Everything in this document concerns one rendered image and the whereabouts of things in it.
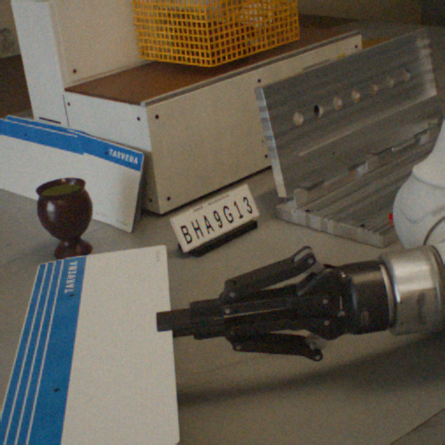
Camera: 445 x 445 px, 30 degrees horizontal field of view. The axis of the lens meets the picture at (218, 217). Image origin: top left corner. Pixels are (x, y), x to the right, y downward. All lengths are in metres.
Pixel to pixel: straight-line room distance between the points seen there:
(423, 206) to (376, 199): 0.34
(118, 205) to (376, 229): 0.42
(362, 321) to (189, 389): 0.21
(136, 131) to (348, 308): 0.59
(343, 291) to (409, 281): 0.07
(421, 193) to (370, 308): 0.20
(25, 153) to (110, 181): 0.26
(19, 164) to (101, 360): 0.83
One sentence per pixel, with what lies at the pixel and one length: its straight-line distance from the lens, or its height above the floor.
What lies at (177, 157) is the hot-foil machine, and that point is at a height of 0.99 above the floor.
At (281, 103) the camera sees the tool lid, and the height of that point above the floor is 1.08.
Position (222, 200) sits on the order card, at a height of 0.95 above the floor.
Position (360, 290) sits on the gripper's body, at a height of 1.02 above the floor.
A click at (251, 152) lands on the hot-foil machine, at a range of 1.51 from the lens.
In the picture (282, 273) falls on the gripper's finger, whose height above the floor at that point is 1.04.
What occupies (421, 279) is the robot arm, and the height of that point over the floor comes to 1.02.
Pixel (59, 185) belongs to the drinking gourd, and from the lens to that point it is 1.31.
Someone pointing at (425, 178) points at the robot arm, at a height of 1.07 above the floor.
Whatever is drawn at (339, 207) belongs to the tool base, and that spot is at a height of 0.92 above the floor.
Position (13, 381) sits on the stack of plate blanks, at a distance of 0.85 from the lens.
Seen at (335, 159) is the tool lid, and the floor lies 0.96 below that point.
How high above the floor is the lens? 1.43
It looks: 23 degrees down
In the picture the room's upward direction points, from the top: 7 degrees counter-clockwise
